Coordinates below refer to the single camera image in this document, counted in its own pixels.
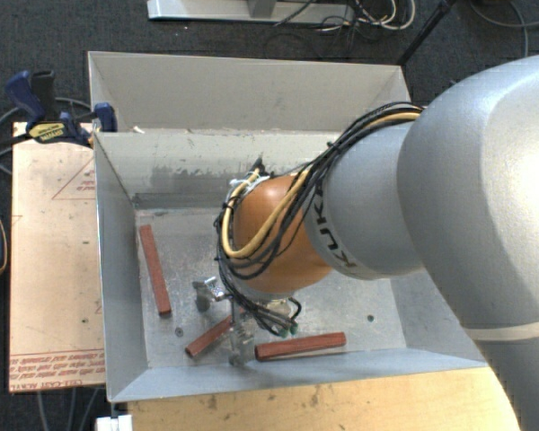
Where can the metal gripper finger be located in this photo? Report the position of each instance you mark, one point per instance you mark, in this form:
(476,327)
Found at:
(241,346)
(203,295)

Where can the red-brown flat block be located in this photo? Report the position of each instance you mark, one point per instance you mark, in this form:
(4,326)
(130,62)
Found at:
(301,346)
(155,270)
(206,339)

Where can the brown cardboard board red print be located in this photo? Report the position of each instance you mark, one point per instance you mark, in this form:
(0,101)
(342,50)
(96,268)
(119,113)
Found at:
(54,249)

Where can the grey metal bin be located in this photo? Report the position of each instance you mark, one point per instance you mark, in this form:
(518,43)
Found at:
(184,97)

